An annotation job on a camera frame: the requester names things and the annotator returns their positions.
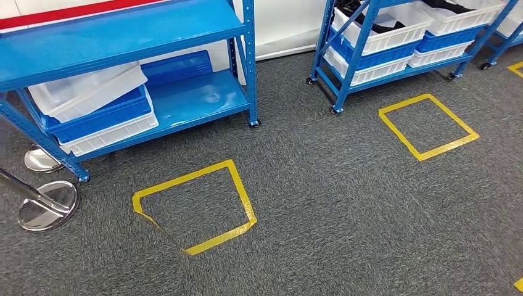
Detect red barrier belt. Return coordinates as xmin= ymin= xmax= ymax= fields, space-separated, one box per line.
xmin=0 ymin=0 xmax=164 ymax=31

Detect white car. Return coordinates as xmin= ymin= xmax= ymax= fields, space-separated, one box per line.
xmin=0 ymin=0 xmax=329 ymax=86

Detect large blue metal shelf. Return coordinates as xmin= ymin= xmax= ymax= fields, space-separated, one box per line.
xmin=0 ymin=0 xmax=263 ymax=183

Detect black parts in bin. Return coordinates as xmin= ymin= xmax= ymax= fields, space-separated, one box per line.
xmin=338 ymin=1 xmax=406 ymax=35
xmin=422 ymin=0 xmax=463 ymax=15

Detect small blue metal rack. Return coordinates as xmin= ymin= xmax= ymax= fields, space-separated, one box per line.
xmin=306 ymin=0 xmax=521 ymax=115
xmin=479 ymin=0 xmax=523 ymax=71

